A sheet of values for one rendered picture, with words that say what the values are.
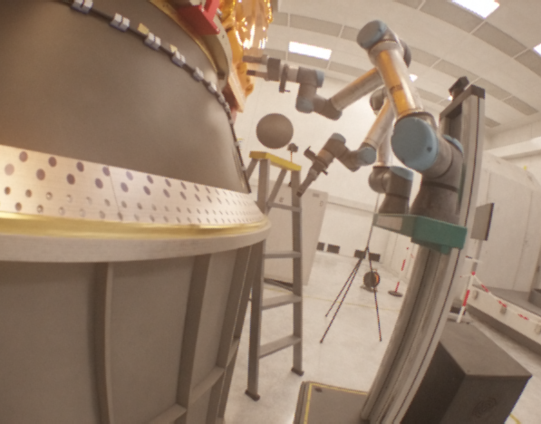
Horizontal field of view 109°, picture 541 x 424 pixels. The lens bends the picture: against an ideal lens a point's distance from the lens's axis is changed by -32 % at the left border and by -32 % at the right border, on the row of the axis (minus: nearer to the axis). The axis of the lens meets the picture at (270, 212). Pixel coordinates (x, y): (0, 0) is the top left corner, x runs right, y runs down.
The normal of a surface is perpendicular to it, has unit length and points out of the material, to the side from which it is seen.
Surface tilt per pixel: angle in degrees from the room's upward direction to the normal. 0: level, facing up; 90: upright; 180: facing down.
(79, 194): 43
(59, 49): 62
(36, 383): 90
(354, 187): 90
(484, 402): 90
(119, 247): 90
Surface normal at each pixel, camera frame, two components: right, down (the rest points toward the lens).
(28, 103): 0.79, -0.29
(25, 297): 0.80, 0.20
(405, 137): -0.82, -0.03
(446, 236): -0.19, 0.00
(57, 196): 0.70, -0.58
